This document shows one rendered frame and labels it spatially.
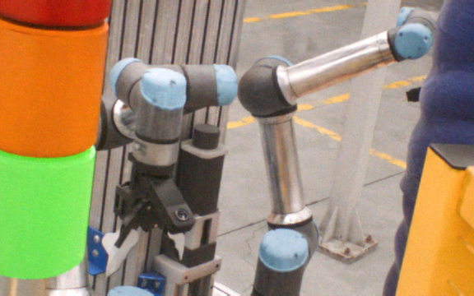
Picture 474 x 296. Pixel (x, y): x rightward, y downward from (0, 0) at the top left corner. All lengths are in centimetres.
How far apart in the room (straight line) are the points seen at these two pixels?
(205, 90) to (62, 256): 147
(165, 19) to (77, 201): 183
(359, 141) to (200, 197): 310
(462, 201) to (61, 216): 47
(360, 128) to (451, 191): 459
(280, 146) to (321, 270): 278
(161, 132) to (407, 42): 78
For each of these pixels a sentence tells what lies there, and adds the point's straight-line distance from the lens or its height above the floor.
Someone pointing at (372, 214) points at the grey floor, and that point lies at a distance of 620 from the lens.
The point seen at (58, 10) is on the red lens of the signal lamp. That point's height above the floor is 228.
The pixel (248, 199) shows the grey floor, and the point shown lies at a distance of 608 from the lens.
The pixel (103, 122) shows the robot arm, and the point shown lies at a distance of 224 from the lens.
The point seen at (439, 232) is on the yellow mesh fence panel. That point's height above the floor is 204.
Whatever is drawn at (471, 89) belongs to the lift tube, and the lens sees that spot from 204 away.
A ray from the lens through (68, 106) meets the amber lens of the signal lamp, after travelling 44.
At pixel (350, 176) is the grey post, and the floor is 40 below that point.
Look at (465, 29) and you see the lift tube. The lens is 202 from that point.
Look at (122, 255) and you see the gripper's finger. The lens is 187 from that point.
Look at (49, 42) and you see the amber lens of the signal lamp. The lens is 43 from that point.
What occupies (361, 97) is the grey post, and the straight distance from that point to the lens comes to 542.
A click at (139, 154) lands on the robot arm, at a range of 183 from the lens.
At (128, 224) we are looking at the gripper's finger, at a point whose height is 160.
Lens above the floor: 239
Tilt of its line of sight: 21 degrees down
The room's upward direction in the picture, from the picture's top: 9 degrees clockwise
